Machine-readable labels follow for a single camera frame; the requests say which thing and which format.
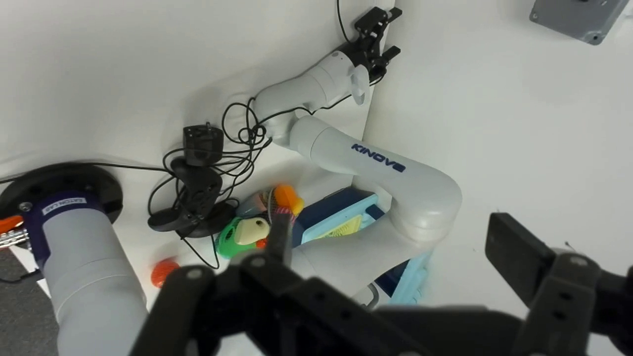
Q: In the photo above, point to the grey wall junction box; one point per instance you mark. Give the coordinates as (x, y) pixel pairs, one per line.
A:
(580, 16)

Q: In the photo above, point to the black power adapter block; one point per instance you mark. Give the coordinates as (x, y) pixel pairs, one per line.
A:
(202, 143)

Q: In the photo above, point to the green yellow toy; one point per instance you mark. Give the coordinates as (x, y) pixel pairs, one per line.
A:
(240, 237)

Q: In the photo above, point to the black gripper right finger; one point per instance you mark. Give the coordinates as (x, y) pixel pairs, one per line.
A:
(560, 297)

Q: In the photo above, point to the black round base plate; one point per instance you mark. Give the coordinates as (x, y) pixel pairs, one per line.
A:
(65, 180)

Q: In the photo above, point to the white blue-trimmed robot arm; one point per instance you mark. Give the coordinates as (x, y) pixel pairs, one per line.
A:
(368, 160)

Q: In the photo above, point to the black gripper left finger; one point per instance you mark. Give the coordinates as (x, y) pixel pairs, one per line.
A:
(249, 309)

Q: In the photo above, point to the blue box with green lid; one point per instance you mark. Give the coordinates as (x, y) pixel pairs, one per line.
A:
(336, 218)

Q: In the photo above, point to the small black end tool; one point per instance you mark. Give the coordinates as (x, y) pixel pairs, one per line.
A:
(372, 40)

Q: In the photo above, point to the orange toy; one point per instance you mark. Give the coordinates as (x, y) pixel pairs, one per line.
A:
(289, 198)

